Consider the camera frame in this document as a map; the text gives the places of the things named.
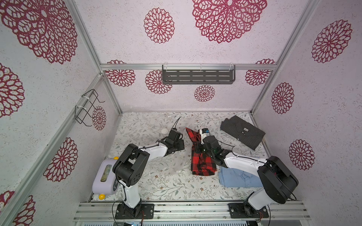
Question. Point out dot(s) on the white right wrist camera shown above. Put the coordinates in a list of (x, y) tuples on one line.
[(203, 134)]

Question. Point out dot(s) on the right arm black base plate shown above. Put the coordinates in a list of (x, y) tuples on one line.
[(241, 210)]

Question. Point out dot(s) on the grey slotted wall shelf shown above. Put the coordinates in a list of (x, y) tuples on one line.
[(198, 77)]

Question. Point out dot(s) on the dark grey striped folded shirt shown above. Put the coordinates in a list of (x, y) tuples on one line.
[(243, 131)]

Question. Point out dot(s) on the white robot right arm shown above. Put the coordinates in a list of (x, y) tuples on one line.
[(278, 181)]

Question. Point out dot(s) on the light blue folded shirt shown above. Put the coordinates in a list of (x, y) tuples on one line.
[(234, 178)]

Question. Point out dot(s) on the red black plaid shirt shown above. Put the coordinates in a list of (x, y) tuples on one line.
[(201, 164)]

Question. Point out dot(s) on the lavender toaster with yellow knobs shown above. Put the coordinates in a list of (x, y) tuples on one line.
[(105, 182)]

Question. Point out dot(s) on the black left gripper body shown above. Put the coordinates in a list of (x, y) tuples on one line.
[(179, 146)]

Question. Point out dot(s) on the black wire wall rack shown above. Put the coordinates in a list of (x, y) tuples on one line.
[(82, 111)]

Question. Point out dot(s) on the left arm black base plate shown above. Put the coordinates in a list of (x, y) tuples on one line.
[(141, 211)]

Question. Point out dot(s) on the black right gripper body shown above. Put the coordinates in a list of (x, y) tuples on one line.
[(208, 140)]

